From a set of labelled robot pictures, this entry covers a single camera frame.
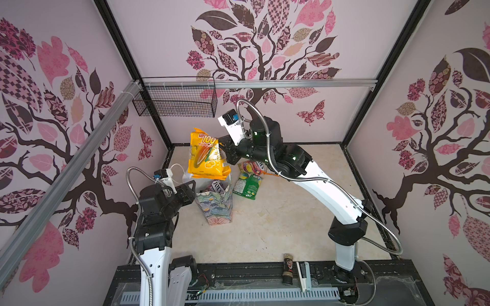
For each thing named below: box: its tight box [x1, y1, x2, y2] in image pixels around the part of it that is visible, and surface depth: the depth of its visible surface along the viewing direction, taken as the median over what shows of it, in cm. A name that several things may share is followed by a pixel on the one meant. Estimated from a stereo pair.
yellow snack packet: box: [188, 128, 232, 181], surface depth 59 cm
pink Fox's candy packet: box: [209, 179, 226, 194], surface depth 86 cm
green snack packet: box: [232, 174, 264, 201], surface depth 99 cm
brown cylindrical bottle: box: [282, 253, 294, 285], surface depth 74 cm
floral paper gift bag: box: [195, 174, 233, 226], surface depth 77 cm
